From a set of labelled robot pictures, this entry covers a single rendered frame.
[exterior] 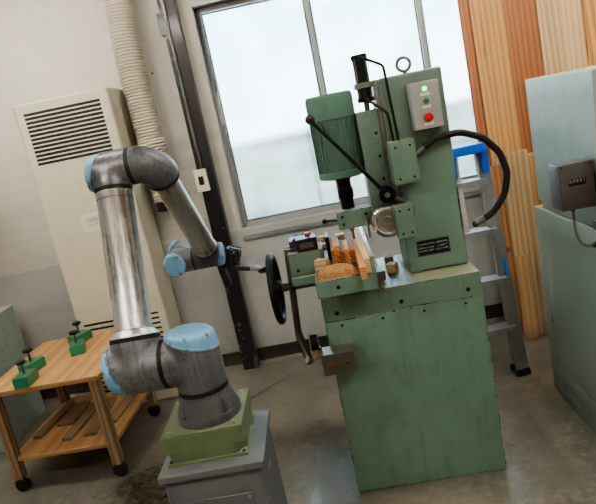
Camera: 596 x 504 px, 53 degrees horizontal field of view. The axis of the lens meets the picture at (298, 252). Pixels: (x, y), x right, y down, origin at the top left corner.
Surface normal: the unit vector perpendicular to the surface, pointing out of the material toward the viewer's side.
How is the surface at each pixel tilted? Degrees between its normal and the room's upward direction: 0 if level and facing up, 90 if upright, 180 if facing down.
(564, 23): 87
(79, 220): 90
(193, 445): 90
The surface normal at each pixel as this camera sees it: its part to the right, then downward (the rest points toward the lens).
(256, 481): -0.01, 0.22
